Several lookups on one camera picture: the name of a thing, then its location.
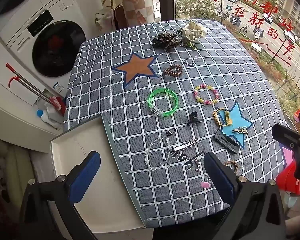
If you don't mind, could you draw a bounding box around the gold wire bracelet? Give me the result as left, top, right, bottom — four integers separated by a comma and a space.
213, 108, 232, 127

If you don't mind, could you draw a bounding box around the grey checkered star tablecloth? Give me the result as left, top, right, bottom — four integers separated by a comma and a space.
62, 19, 294, 228

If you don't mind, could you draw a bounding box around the black wavy hair clip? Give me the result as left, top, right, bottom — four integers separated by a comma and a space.
213, 129, 240, 154

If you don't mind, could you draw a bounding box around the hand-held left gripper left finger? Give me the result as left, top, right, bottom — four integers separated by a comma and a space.
20, 151, 102, 240

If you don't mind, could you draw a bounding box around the green translucent bangle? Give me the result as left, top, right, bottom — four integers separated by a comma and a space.
148, 87, 178, 117

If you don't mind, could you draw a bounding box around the blue capped plastic bottle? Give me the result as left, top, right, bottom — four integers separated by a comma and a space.
36, 109, 63, 129

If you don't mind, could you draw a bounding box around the small black claw clip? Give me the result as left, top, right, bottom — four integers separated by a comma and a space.
186, 111, 205, 126

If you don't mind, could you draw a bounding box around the leopard print scrunchie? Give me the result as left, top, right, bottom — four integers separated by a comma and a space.
151, 32, 183, 49

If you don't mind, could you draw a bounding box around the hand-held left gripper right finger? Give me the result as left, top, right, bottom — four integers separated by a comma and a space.
203, 151, 287, 240

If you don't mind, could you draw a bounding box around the checkered curtain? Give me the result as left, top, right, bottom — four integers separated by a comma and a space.
121, 0, 155, 27

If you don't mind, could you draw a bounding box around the red plastic container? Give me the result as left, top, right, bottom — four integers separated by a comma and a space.
276, 160, 300, 195

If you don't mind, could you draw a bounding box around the white jewelry tray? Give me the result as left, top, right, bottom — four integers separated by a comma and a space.
50, 114, 147, 233

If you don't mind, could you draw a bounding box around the cream scrunchie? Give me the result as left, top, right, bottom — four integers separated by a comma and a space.
181, 21, 208, 42

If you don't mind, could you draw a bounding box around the white washing machine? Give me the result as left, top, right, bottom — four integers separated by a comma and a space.
0, 0, 88, 105

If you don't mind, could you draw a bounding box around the brown braided bracelet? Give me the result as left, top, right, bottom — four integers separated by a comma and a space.
224, 160, 239, 177

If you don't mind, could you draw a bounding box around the red handled mop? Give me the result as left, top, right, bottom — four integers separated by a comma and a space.
5, 63, 65, 115

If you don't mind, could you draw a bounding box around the clear crystal bead chain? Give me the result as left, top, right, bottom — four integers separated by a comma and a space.
144, 128, 177, 172

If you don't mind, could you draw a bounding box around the cream folded umbrella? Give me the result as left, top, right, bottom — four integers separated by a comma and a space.
94, 0, 118, 30

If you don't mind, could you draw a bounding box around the brown spiral hair tie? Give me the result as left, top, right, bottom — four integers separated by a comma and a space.
162, 64, 183, 77

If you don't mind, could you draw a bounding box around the silver hair clip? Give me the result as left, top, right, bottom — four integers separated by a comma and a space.
172, 139, 199, 152

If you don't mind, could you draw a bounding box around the pink yellow bead bracelet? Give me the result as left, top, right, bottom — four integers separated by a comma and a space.
193, 84, 219, 105

